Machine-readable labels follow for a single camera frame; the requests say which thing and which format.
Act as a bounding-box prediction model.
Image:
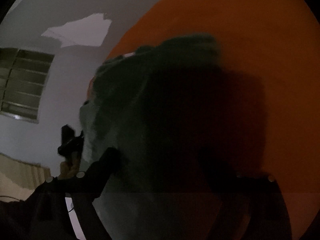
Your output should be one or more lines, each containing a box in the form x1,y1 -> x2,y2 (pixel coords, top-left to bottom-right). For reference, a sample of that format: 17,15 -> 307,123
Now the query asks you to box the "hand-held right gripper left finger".
27,147 -> 123,240

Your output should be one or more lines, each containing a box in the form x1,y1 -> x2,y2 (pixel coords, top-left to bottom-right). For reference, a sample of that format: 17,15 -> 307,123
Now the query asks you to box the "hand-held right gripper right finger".
199,150 -> 293,240

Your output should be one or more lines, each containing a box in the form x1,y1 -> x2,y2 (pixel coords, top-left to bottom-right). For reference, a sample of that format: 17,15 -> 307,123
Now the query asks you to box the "grey fleece garment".
79,33 -> 265,240

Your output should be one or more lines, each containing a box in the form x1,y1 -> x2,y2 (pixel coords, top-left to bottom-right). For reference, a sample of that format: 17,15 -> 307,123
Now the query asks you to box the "person's left forearm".
0,180 -> 72,240

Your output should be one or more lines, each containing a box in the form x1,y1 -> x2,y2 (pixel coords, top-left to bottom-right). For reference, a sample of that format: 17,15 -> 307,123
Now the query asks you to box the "person's left hand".
59,152 -> 82,180

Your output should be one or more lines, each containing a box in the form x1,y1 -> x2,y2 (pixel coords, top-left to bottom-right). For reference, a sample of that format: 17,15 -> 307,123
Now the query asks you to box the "beige curtain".
0,152 -> 52,202

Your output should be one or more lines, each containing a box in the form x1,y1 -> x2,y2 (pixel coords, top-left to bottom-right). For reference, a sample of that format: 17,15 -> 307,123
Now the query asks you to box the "louvered window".
0,47 -> 55,124

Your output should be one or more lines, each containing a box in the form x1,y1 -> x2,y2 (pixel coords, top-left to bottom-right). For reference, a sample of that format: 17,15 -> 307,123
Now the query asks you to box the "orange blanket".
87,0 -> 320,240

